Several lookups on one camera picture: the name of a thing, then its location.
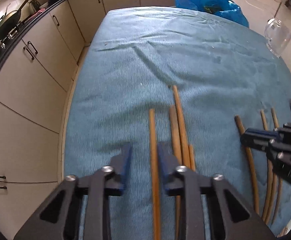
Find beige lower kitchen cabinets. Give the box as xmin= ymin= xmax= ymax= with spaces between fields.
xmin=0 ymin=0 xmax=174 ymax=239

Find short centre wooden chopstick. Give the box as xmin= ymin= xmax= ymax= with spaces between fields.
xmin=188 ymin=145 xmax=196 ymax=171

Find blue plastic bag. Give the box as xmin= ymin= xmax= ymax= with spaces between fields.
xmin=175 ymin=0 xmax=249 ymax=28

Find right group thick chopstick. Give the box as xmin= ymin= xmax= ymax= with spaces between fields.
xmin=261 ymin=160 xmax=273 ymax=224

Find long centre wooden chopstick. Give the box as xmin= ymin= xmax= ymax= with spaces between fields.
xmin=173 ymin=85 xmax=190 ymax=168

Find black wok pan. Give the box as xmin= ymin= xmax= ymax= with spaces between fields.
xmin=0 ymin=0 xmax=29 ymax=41

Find blue towel table cover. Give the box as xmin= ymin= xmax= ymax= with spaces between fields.
xmin=64 ymin=7 xmax=291 ymax=239

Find right group short chopstick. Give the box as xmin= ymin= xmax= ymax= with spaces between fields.
xmin=265 ymin=174 xmax=277 ymax=225

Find clear glass mug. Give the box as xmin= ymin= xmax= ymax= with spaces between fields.
xmin=264 ymin=18 xmax=291 ymax=57

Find right group outer chopstick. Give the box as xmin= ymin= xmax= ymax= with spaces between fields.
xmin=271 ymin=107 xmax=284 ymax=225

